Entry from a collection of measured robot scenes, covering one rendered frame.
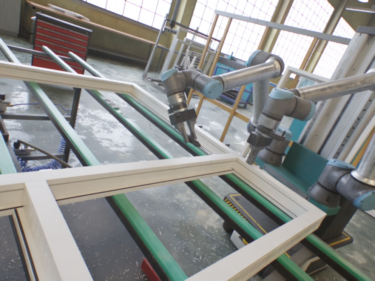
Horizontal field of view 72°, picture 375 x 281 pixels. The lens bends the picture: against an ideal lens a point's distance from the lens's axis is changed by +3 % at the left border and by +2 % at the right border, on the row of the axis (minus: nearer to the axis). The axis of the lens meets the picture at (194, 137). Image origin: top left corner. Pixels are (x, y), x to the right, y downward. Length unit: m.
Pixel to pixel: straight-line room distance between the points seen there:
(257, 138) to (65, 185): 0.74
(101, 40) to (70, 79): 7.44
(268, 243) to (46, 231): 0.53
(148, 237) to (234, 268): 0.23
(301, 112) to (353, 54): 0.95
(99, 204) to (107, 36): 8.25
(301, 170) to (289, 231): 1.20
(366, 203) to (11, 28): 7.75
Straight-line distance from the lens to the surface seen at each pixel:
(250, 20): 4.09
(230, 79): 1.28
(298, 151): 2.04
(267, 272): 2.05
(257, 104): 1.87
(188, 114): 1.23
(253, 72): 1.41
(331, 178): 1.75
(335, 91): 1.42
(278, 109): 1.10
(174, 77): 1.23
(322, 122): 2.07
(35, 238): 0.65
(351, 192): 1.67
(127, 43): 9.56
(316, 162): 1.97
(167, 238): 2.03
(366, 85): 1.53
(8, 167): 0.89
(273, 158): 1.99
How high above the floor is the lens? 1.35
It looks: 20 degrees down
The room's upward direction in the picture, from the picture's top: 20 degrees clockwise
